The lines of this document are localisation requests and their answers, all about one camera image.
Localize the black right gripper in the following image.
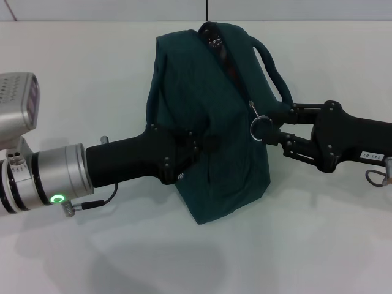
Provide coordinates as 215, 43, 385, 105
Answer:
255, 100, 392, 173

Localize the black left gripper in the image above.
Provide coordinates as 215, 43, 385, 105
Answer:
85, 125, 222, 188

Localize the dark teal lunch bag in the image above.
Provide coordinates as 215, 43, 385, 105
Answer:
146, 21, 293, 226

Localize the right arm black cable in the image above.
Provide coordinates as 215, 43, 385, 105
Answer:
366, 170, 390, 188

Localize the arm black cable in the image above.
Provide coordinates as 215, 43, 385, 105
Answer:
366, 170, 390, 188
62, 183, 119, 217

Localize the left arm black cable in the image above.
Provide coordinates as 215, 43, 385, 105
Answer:
62, 183, 119, 217

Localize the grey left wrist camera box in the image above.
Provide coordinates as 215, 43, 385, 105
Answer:
0, 72, 42, 151

